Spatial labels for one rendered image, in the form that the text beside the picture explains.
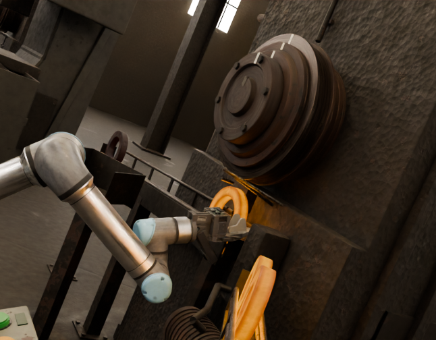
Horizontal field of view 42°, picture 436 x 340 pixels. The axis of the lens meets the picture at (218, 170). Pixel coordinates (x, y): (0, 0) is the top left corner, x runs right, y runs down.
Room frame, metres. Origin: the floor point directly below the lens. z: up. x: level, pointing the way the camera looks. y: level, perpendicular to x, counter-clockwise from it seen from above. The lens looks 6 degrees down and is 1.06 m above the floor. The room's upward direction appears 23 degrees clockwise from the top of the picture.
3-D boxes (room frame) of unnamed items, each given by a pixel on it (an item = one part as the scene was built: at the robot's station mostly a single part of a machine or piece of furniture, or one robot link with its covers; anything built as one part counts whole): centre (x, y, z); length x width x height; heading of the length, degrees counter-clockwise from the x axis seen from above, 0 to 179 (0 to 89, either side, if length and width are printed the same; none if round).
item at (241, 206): (1.78, -0.08, 0.75); 0.18 x 0.03 x 0.18; 30
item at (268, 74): (1.73, 0.01, 1.11); 0.28 x 0.06 x 0.28; 32
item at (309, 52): (1.78, -0.08, 1.11); 0.47 x 0.06 x 0.47; 32
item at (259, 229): (1.58, -0.21, 0.68); 0.11 x 0.08 x 0.24; 122
